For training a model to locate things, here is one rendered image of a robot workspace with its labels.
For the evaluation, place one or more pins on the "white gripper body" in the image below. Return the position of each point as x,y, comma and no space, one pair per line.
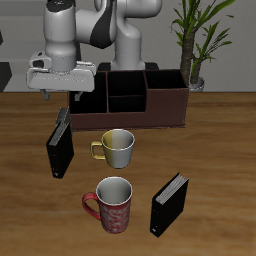
61,80

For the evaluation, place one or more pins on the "green pot plant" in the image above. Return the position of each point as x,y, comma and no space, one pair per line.
187,50

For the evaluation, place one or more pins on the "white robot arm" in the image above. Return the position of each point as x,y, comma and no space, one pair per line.
128,43

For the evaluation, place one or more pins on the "yellow and white mug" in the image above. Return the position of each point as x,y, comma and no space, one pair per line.
119,150

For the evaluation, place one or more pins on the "dark brown desk caddy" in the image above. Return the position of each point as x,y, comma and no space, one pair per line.
165,106

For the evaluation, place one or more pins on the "black book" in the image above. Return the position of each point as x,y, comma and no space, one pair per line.
168,210
61,154

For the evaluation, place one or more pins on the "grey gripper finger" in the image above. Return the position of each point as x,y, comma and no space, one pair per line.
78,96
46,94

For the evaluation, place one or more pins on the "flat black base plate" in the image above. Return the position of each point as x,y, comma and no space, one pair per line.
152,65

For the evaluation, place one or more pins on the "red patterned mug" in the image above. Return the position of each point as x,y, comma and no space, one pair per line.
115,213

